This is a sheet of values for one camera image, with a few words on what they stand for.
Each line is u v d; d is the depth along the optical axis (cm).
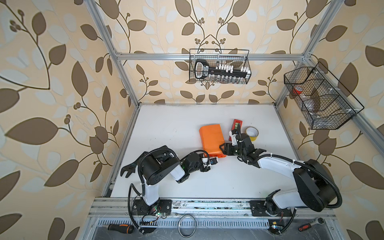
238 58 91
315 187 43
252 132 103
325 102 72
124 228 68
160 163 55
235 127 99
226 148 80
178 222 67
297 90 88
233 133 82
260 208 73
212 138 96
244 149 68
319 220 70
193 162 71
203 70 85
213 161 75
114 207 77
